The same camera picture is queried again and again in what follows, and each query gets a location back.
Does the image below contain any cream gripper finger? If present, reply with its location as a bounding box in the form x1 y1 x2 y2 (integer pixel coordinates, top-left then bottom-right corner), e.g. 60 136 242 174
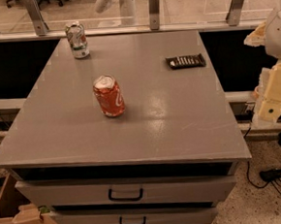
244 22 266 47
254 59 281 123

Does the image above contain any red coke can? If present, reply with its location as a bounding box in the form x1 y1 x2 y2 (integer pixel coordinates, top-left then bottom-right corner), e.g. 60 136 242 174
93 75 125 117

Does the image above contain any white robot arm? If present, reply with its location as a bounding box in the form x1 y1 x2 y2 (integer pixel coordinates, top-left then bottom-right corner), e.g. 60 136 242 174
244 0 281 123

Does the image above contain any white green soda can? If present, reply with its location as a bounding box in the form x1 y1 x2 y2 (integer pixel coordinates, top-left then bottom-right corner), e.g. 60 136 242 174
65 21 89 59

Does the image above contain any grey drawer cabinet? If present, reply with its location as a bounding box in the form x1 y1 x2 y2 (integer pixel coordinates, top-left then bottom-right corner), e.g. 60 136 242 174
0 30 251 224

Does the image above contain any cardboard box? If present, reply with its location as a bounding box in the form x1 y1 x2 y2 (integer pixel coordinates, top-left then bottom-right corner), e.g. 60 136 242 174
0 175 56 224

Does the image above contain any right metal bracket post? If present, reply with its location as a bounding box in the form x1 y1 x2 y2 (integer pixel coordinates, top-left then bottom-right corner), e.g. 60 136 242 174
226 0 244 26

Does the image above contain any metal bracket post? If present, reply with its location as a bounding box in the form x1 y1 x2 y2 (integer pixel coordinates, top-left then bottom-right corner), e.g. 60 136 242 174
148 0 160 30
226 0 244 26
23 0 48 36

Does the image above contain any black power adapter with cable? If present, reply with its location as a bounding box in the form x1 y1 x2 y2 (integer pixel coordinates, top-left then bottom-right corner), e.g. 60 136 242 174
245 162 281 195

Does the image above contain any middle metal bracket post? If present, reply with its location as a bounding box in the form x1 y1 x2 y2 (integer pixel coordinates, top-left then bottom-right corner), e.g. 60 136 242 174
148 0 160 30

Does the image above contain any top drawer black handle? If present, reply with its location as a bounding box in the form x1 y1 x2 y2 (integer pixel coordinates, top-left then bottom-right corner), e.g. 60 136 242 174
108 188 144 202

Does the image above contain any left metal bracket post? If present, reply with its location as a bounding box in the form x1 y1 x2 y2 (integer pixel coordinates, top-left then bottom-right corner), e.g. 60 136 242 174
23 0 48 36

